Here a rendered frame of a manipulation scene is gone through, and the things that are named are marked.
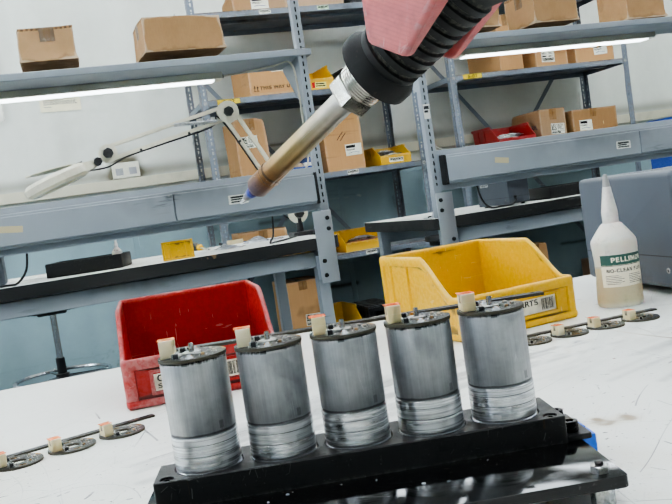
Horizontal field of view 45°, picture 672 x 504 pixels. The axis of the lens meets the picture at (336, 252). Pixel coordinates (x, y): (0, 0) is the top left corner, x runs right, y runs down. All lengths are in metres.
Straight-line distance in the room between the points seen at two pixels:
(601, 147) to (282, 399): 2.87
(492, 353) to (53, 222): 2.26
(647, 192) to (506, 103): 4.76
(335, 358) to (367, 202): 4.66
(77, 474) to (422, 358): 0.19
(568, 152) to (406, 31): 2.83
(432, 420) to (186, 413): 0.09
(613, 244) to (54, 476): 0.42
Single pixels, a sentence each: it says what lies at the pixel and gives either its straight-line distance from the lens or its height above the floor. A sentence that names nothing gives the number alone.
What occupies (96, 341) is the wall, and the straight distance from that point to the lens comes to 4.67.
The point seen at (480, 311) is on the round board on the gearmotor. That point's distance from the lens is 0.30.
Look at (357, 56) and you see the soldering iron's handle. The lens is 0.24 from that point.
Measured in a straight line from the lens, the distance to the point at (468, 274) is 0.71.
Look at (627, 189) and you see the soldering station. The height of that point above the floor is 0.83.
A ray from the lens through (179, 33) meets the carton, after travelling 2.67.
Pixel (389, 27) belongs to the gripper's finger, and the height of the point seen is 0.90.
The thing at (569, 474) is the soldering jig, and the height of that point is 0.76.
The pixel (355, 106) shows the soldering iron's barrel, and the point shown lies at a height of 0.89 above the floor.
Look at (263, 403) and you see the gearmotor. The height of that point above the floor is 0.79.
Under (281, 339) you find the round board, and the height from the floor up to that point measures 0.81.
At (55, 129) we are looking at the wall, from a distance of 4.68.
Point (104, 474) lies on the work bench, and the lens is 0.41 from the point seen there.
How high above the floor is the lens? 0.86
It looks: 4 degrees down
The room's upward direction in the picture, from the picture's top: 8 degrees counter-clockwise
